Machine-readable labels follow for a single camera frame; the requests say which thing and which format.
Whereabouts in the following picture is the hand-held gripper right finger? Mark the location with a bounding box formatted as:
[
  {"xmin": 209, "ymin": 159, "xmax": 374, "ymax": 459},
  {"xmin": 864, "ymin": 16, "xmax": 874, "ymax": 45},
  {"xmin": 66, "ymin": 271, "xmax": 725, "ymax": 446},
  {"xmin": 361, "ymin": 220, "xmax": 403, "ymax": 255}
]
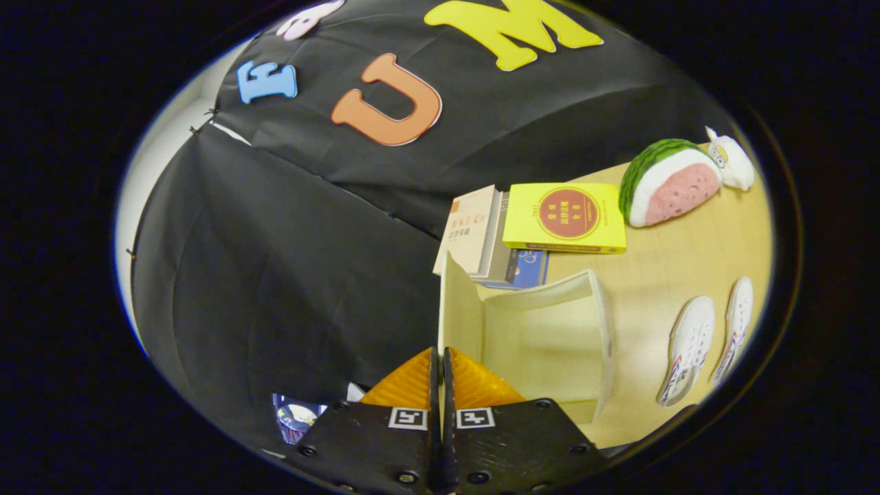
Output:
[{"xmin": 442, "ymin": 347, "xmax": 609, "ymax": 494}]

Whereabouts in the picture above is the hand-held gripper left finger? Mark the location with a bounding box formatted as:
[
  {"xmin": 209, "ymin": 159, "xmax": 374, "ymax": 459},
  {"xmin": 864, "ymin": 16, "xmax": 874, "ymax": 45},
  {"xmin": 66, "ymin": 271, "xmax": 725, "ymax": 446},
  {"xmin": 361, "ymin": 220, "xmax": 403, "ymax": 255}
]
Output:
[{"xmin": 285, "ymin": 347, "xmax": 444, "ymax": 494}]

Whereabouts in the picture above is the cream fabric storage box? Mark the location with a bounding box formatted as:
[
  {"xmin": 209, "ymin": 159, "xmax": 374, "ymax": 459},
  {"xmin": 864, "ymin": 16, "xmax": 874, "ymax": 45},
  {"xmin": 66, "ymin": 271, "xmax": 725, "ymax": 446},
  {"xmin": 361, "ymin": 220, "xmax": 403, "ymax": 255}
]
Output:
[{"xmin": 437, "ymin": 251, "xmax": 615, "ymax": 426}]

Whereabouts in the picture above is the white canvas shoe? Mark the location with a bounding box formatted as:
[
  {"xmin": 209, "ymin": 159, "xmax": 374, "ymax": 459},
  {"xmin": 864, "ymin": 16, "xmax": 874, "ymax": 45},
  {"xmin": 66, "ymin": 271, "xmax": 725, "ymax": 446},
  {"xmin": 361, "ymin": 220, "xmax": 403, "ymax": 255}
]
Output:
[
  {"xmin": 712, "ymin": 276, "xmax": 755, "ymax": 386},
  {"xmin": 658, "ymin": 296, "xmax": 716, "ymax": 408}
]

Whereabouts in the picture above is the computer monitor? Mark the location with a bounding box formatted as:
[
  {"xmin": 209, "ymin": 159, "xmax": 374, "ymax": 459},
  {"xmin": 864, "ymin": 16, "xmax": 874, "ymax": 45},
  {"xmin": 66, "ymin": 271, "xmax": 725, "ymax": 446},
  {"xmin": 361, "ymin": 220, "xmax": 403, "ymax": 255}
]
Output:
[{"xmin": 272, "ymin": 393, "xmax": 327, "ymax": 446}]

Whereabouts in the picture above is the blue book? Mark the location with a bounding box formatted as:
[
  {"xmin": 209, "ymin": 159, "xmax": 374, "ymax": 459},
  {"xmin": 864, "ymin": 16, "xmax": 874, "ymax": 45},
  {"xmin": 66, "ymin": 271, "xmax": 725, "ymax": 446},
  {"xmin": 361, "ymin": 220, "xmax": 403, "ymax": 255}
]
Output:
[{"xmin": 481, "ymin": 247, "xmax": 551, "ymax": 291}]

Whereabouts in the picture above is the beige book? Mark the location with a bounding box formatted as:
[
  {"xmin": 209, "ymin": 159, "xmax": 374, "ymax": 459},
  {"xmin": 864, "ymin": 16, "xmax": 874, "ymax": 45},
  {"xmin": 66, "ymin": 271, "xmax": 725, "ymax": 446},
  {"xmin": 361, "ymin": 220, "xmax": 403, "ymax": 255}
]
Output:
[{"xmin": 433, "ymin": 184, "xmax": 513, "ymax": 281}]

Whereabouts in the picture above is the yellow book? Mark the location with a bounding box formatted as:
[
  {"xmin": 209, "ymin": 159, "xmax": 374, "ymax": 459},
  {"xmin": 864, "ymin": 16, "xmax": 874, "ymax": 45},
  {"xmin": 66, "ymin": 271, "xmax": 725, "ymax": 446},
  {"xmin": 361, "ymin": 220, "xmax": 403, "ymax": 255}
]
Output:
[{"xmin": 502, "ymin": 182, "xmax": 628, "ymax": 255}]

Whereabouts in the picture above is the watermelon slice plush toy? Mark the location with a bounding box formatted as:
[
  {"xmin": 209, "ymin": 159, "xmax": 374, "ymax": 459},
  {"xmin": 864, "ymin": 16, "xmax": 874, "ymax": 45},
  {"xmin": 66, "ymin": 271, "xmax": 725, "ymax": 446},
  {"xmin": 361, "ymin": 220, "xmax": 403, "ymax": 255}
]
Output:
[{"xmin": 618, "ymin": 138, "xmax": 723, "ymax": 228}]

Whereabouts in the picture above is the small white plush toy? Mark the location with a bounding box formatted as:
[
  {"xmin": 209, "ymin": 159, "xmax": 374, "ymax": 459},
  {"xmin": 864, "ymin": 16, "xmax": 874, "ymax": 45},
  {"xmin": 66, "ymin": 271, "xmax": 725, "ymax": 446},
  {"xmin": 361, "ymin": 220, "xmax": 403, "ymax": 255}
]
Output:
[{"xmin": 705, "ymin": 126, "xmax": 755, "ymax": 192}]

